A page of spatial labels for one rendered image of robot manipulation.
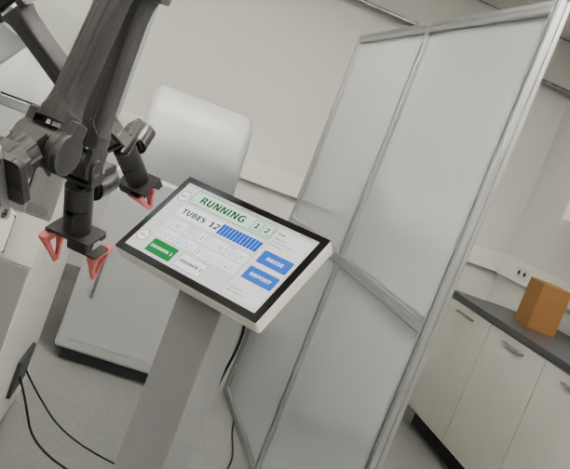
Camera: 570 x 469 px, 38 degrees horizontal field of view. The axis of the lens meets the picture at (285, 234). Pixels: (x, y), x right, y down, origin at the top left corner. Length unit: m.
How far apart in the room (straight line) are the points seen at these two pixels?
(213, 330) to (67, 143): 0.89
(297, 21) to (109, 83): 4.19
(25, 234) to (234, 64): 3.41
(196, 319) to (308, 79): 3.66
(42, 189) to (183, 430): 0.78
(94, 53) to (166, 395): 1.11
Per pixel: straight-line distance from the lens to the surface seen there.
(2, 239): 2.41
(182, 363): 2.26
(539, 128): 6.34
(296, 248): 2.12
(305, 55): 5.71
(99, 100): 1.58
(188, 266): 2.16
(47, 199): 2.40
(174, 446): 2.32
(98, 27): 1.50
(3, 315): 2.48
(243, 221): 2.22
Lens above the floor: 1.40
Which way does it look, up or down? 6 degrees down
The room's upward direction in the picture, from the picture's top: 21 degrees clockwise
